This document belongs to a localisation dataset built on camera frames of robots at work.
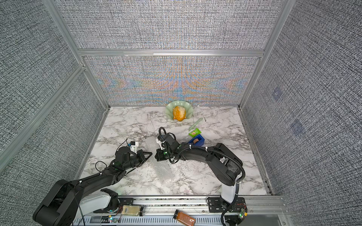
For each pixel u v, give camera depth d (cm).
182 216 67
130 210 69
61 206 41
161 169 79
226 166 48
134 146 80
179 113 104
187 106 113
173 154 67
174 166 88
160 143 80
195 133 101
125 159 69
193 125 107
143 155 77
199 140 92
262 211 73
